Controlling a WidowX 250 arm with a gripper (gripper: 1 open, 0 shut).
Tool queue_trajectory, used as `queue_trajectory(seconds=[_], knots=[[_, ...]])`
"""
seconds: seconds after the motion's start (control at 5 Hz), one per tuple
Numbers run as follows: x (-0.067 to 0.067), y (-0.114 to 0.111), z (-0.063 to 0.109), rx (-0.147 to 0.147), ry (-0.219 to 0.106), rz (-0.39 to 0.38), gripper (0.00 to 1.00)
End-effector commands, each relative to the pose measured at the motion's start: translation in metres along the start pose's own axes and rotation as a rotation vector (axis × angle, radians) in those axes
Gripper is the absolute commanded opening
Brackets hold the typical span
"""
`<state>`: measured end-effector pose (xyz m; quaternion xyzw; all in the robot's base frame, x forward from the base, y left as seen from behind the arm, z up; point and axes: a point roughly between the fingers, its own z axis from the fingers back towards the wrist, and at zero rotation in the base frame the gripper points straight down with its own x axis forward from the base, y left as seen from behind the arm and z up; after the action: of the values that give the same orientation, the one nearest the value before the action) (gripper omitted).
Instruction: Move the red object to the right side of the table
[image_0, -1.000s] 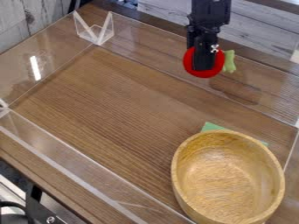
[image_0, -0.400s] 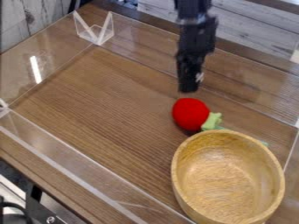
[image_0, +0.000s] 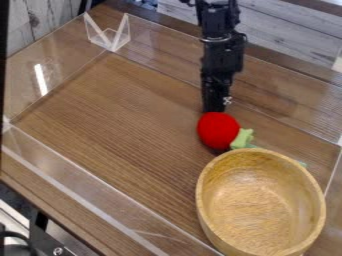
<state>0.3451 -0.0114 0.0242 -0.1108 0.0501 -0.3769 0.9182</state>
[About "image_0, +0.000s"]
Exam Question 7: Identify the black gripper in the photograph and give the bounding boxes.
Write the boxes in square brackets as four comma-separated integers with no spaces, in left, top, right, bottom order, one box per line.
[200,31,247,112]

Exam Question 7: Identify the red plush tomato toy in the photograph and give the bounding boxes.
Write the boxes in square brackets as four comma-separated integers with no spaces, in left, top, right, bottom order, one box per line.
[196,112,254,151]

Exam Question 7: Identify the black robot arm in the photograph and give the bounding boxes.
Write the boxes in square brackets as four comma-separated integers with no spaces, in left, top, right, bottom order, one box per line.
[179,0,247,112]

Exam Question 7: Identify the green cloth piece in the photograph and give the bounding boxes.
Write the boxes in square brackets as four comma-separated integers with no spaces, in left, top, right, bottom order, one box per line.
[246,144,307,168]

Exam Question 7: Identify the wooden oval bowl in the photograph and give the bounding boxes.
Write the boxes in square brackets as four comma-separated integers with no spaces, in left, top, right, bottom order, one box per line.
[195,148,326,256]

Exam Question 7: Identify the clear acrylic tray wall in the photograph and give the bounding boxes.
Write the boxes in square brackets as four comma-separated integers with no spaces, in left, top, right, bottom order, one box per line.
[1,6,342,256]

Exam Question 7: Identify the clear acrylic corner bracket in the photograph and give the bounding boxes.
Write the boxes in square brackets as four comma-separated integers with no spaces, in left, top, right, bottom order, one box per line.
[83,13,131,52]

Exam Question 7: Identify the black metal table mount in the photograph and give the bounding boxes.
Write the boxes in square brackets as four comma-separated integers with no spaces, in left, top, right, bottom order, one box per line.
[29,211,76,256]

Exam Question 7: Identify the black cable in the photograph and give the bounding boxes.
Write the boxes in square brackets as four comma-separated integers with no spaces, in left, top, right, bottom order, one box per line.
[0,229,32,256]

